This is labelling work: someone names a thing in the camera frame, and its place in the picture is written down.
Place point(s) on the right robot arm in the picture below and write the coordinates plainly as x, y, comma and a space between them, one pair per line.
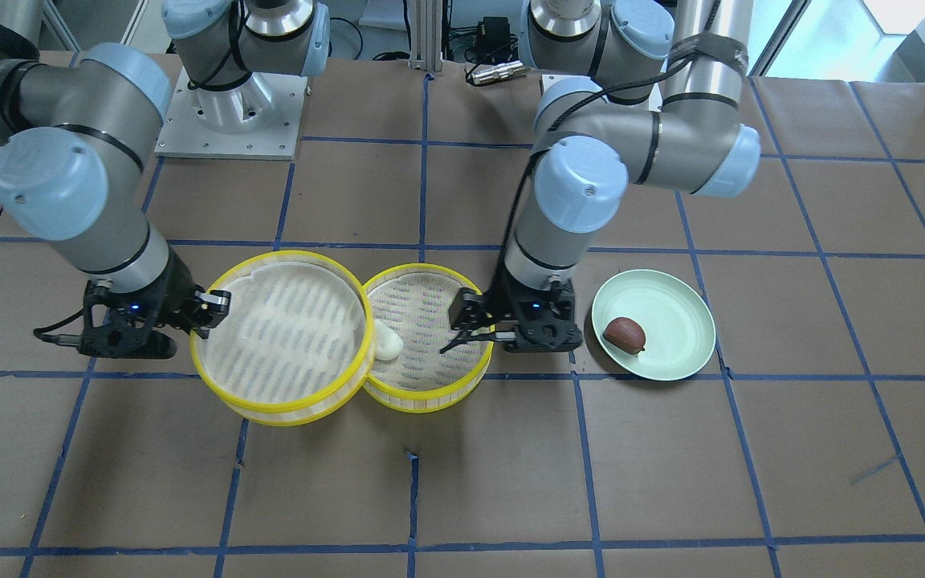
73, 147

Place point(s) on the white bun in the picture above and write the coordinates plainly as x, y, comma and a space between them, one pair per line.
388, 343

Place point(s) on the brown bun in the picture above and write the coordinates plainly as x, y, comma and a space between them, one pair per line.
626, 335

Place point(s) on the yellow steamer basket centre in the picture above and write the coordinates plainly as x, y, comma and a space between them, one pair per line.
414, 300

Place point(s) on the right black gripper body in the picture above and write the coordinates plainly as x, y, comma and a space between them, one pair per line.
174, 291

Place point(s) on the aluminium frame post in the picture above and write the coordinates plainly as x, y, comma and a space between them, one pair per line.
426, 29

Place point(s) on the light green plate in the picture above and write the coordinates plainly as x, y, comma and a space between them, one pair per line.
680, 331

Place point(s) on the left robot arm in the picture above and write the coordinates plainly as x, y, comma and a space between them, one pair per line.
592, 143

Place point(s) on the black power adapter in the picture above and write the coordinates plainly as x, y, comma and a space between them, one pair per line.
493, 35

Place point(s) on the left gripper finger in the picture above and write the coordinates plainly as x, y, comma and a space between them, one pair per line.
472, 336
469, 311

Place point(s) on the yellow steamer basket moved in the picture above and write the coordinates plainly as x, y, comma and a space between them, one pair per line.
298, 342

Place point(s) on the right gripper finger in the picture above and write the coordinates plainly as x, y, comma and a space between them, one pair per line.
207, 309

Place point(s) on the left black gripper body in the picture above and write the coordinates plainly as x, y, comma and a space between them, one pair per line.
499, 303

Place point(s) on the silver cylindrical connector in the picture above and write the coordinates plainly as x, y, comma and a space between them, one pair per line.
487, 74

